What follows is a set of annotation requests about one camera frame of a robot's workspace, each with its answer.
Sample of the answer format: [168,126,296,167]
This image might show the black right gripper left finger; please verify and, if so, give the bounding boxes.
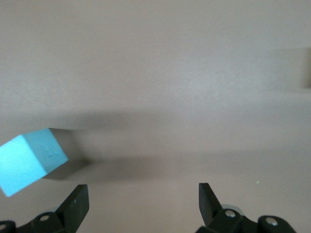
[56,184,90,233]

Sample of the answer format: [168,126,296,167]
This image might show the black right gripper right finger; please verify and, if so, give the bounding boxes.
[196,182,243,233]

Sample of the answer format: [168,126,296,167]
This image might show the blue foam block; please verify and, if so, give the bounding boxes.
[0,128,69,197]

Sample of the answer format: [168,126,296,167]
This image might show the large table cover sheet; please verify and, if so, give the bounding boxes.
[0,0,311,233]

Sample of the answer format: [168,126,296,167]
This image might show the black wrist mount bracket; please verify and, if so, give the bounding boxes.
[0,212,296,233]

